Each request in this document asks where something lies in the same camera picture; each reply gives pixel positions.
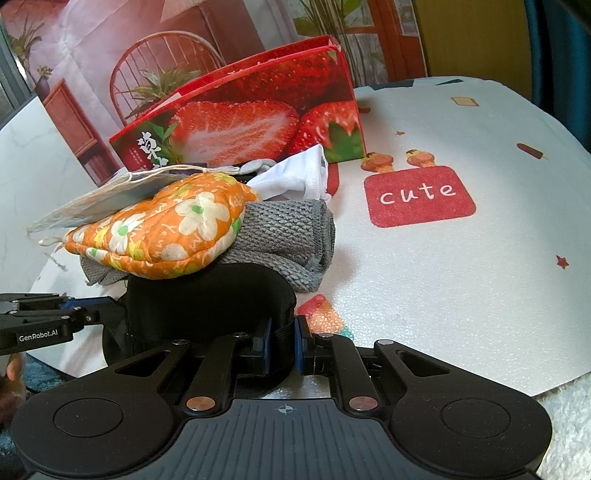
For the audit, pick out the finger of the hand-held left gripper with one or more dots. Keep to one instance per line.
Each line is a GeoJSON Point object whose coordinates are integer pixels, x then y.
{"type": "Point", "coordinates": [87, 302]}
{"type": "Point", "coordinates": [41, 336]}

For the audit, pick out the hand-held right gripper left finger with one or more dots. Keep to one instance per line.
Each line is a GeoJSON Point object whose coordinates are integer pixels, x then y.
{"type": "Point", "coordinates": [267, 347]}

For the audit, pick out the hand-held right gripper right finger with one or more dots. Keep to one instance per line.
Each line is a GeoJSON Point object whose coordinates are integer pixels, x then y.
{"type": "Point", "coordinates": [299, 344]}

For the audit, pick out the black fabric band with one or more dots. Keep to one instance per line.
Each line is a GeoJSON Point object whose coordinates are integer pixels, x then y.
{"type": "Point", "coordinates": [207, 300]}

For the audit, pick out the white sock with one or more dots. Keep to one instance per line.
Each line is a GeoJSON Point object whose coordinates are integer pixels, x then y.
{"type": "Point", "coordinates": [295, 177]}

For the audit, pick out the red strawberry print cardboard box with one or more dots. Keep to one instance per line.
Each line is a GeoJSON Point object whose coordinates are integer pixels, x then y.
{"type": "Point", "coordinates": [231, 124]}

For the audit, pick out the person's left hand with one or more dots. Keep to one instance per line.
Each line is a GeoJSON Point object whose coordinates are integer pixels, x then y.
{"type": "Point", "coordinates": [14, 374]}

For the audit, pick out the blue fuzzy rug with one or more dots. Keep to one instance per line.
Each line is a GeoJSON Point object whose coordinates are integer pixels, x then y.
{"type": "Point", "coordinates": [44, 374]}

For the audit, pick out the grey knit towel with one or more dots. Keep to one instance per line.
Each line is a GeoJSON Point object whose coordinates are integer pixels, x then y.
{"type": "Point", "coordinates": [281, 240]}

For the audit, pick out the orange floral padded pouch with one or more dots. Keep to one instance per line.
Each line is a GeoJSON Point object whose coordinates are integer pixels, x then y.
{"type": "Point", "coordinates": [175, 230]}

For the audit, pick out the white cartoon printed mat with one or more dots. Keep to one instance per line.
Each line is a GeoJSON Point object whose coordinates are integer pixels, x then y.
{"type": "Point", "coordinates": [461, 277]}

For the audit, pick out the black white striped knit glove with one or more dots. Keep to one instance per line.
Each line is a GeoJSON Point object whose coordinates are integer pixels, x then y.
{"type": "Point", "coordinates": [256, 166]}

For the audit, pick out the white fluffy rug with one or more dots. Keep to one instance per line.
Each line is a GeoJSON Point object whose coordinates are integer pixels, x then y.
{"type": "Point", "coordinates": [568, 424]}

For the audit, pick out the blue curtain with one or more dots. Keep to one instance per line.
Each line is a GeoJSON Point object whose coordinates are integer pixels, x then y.
{"type": "Point", "coordinates": [554, 55]}

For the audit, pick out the wall poster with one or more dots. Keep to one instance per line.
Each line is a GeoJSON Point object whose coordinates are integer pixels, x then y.
{"type": "Point", "coordinates": [92, 46]}

